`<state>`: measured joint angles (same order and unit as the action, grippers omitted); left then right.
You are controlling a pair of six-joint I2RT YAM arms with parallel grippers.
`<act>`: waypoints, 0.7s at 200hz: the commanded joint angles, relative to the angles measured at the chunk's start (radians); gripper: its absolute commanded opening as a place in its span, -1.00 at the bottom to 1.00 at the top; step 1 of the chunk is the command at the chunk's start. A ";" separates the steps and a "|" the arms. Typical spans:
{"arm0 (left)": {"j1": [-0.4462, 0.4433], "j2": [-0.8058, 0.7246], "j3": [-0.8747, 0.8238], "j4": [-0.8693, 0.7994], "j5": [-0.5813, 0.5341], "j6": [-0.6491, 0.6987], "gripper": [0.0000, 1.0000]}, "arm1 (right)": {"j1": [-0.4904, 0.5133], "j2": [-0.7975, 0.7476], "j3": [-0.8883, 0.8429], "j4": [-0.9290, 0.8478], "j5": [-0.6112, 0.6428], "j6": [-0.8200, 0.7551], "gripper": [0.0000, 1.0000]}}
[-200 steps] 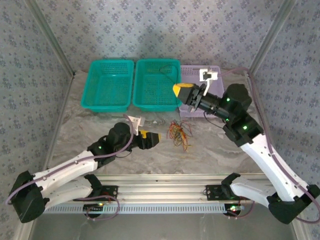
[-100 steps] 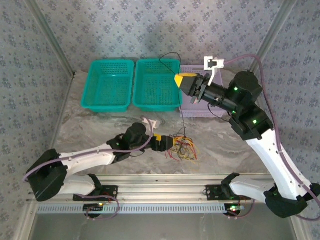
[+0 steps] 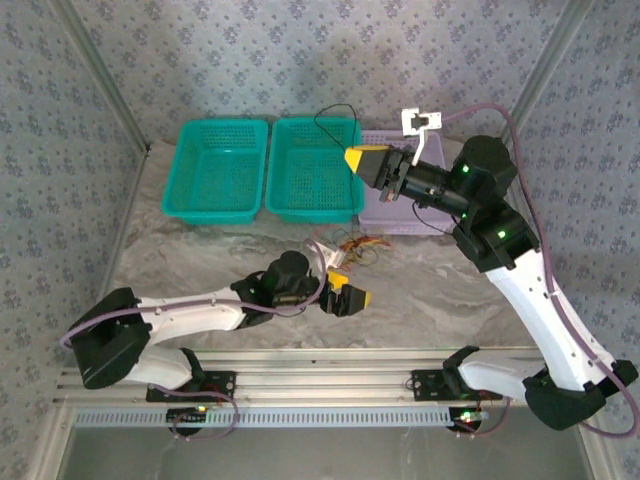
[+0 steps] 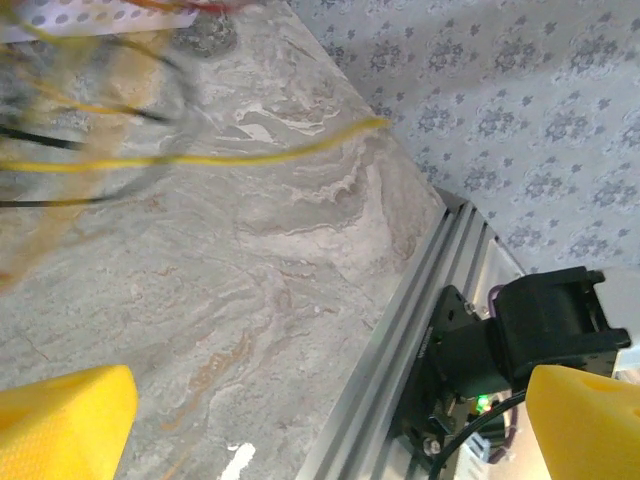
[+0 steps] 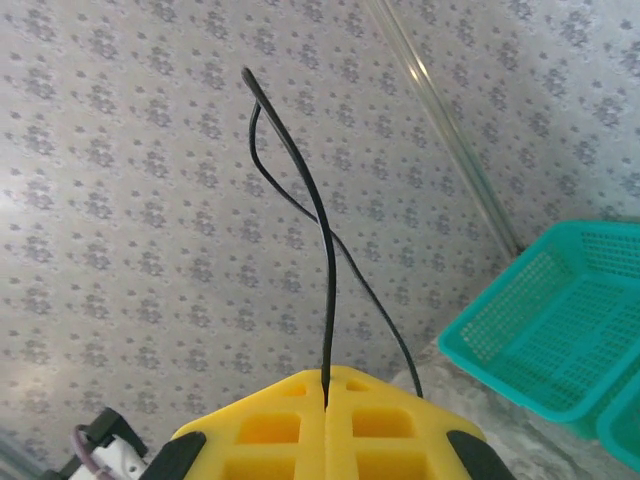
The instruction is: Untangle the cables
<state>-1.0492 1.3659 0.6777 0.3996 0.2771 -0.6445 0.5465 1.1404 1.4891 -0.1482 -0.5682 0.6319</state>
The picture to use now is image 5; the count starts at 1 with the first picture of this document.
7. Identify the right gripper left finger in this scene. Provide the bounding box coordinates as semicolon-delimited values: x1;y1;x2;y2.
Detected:
142;369;329;480

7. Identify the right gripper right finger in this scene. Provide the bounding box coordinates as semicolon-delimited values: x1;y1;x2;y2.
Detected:
324;364;517;480

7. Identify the teal mesh plastic basket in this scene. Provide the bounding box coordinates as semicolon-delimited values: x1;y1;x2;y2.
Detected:
596;383;640;474
437;219;640;442

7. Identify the thin black cable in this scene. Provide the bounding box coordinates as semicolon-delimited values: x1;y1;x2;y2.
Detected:
241;66;425;412

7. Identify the aluminium corner post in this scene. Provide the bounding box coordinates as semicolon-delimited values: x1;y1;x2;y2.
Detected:
362;0;524;256

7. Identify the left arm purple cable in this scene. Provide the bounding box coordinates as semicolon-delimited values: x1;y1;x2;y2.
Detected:
73;424;109;475

